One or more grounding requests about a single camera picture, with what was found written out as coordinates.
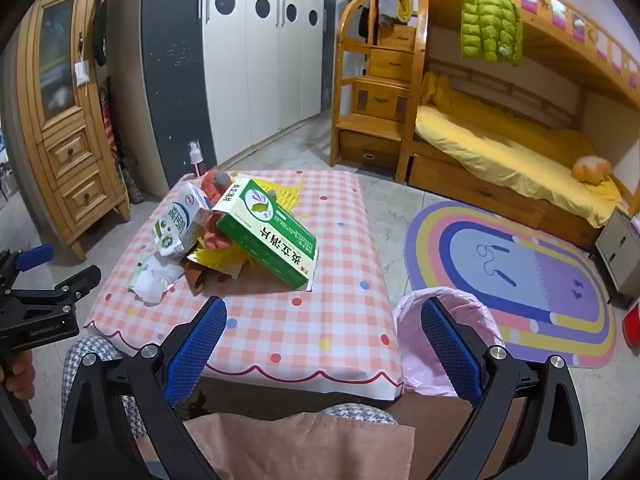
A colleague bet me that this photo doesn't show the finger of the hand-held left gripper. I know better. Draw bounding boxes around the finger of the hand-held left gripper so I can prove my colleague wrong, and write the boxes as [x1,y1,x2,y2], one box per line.
[0,244,55,291]
[10,265,102,311]

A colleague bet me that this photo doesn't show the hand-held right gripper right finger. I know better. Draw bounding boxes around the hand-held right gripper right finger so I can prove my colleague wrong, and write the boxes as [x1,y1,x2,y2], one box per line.
[420,295,588,480]

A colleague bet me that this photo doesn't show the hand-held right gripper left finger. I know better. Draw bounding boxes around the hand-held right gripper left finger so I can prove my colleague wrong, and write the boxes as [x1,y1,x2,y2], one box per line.
[57,296,236,480]

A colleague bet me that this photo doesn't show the pink trash bag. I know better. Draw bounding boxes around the pink trash bag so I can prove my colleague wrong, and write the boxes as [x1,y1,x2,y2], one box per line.
[392,286,508,401]

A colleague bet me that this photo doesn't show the person's left forearm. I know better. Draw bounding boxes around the person's left forearm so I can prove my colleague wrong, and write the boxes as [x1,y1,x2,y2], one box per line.
[0,390,53,478]

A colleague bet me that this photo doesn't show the person's left hand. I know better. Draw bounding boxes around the person's left hand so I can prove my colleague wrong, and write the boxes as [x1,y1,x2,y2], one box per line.
[0,347,35,401]

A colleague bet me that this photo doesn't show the person's houndstooth trousers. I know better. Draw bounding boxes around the person's houndstooth trousers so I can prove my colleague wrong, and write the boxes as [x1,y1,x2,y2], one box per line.
[61,335,401,461]

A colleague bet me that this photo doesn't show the white crumpled tissue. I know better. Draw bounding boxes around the white crumpled tissue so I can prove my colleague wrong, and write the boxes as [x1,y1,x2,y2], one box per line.
[129,252,186,306]

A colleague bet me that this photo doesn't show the brown cardboard box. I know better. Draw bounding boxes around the brown cardboard box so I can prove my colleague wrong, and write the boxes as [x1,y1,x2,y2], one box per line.
[385,392,531,480]

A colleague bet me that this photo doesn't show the yellow foam fruit net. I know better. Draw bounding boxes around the yellow foam fruit net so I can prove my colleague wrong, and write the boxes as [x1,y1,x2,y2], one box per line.
[250,175,307,208]
[192,240,256,268]

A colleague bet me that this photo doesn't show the rainbow oval rug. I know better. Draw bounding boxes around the rainbow oval rug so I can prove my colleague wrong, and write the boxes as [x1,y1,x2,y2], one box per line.
[404,200,617,368]

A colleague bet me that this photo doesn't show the pink checked tablecloth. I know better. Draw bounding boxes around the pink checked tablecloth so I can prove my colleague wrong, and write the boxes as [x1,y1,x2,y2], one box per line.
[82,169,406,403]

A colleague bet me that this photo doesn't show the white milk carton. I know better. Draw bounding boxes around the white milk carton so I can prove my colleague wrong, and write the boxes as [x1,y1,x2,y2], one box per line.
[151,181,213,262]

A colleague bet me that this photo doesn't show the camouflage long bag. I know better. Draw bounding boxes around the camouflage long bag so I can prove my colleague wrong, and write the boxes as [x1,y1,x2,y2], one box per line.
[117,145,146,206]

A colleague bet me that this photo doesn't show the wooden drawer cabinet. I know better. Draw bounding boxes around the wooden drawer cabinet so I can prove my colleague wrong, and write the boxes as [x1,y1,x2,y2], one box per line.
[15,0,132,261]

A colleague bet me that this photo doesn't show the red crumpled wrapper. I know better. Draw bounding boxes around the red crumpled wrapper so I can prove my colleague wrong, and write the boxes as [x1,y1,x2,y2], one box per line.
[202,210,236,251]

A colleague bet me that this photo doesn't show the green and white box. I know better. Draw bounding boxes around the green and white box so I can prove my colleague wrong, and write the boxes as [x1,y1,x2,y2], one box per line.
[212,176,320,292]

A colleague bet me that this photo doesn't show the red patterned long bag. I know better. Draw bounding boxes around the red patterned long bag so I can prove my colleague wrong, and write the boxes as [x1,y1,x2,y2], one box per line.
[99,77,123,171]

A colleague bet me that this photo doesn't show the small spray bottle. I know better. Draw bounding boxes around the small spray bottle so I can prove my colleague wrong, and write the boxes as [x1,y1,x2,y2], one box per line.
[187,141,207,178]

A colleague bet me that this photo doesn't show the orange foam fruit net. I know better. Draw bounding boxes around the orange foam fruit net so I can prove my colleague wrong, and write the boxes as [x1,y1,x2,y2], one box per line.
[200,170,236,206]

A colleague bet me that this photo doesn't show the red plastic basin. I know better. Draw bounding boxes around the red plastic basin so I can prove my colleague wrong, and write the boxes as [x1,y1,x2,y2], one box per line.
[621,297,640,348]

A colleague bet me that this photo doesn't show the grey nightstand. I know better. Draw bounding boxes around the grey nightstand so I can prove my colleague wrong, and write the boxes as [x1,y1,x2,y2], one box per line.
[594,207,640,306]

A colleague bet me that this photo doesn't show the yellow bed sheet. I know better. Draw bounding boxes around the yellow bed sheet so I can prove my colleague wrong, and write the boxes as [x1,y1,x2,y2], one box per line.
[415,72,623,228]

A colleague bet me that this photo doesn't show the orange plush pillow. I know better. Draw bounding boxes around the orange plush pillow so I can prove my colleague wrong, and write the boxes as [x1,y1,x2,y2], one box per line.
[571,155,613,183]

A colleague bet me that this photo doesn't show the dark hanging bag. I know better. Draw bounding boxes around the dark hanging bag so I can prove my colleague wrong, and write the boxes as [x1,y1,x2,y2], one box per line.
[92,0,109,66]

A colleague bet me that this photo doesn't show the wooden stair drawers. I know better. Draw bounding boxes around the wooden stair drawers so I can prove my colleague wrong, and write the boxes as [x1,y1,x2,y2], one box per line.
[330,0,431,168]

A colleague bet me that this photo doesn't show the white and grey wardrobe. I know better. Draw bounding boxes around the white and grey wardrobe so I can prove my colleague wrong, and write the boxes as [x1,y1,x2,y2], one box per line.
[107,0,341,198]

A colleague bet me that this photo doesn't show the wooden bunk bed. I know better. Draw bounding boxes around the wooden bunk bed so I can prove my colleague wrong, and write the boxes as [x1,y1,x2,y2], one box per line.
[395,0,640,251]

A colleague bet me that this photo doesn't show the green puffer jacket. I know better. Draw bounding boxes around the green puffer jacket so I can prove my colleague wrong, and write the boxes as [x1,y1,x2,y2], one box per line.
[460,0,524,66]

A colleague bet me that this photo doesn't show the yellow and grey jacket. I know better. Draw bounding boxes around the yellow and grey jacket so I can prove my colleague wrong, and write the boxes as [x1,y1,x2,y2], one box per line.
[346,0,412,31]

